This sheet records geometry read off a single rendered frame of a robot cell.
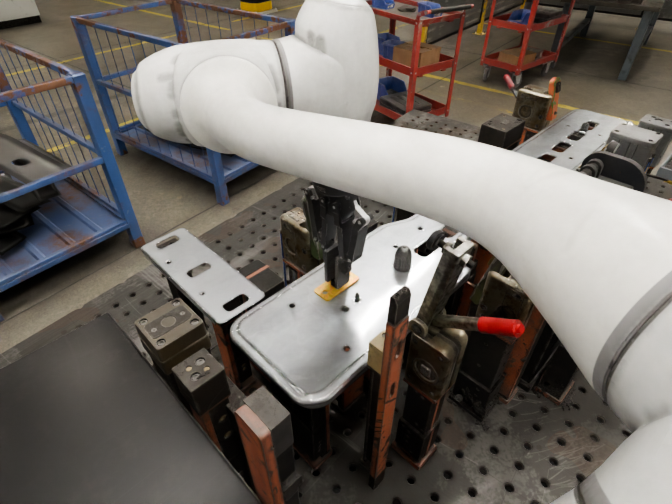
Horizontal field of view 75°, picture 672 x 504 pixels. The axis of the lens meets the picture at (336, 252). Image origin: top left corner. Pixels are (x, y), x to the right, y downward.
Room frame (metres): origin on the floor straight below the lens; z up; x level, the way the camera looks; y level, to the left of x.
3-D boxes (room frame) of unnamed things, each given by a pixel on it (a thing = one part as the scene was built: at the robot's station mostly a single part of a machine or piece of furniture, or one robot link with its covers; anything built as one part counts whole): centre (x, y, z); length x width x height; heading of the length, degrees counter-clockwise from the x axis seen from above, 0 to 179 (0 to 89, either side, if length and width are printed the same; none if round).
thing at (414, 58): (3.55, -0.53, 0.49); 0.81 x 0.47 x 0.97; 36
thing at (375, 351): (0.39, -0.07, 0.88); 0.04 x 0.04 x 0.36; 45
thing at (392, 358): (0.35, -0.07, 0.95); 0.03 x 0.01 x 0.50; 135
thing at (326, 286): (0.57, 0.00, 1.01); 0.08 x 0.04 x 0.01; 135
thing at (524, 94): (1.41, -0.65, 0.88); 0.15 x 0.11 x 0.36; 45
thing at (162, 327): (0.43, 0.25, 0.88); 0.08 x 0.08 x 0.36; 45
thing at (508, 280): (0.52, -0.30, 0.88); 0.11 x 0.09 x 0.37; 45
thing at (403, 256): (0.62, -0.13, 1.02); 0.03 x 0.03 x 0.07
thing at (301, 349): (0.88, -0.38, 1.00); 1.38 x 0.22 x 0.02; 135
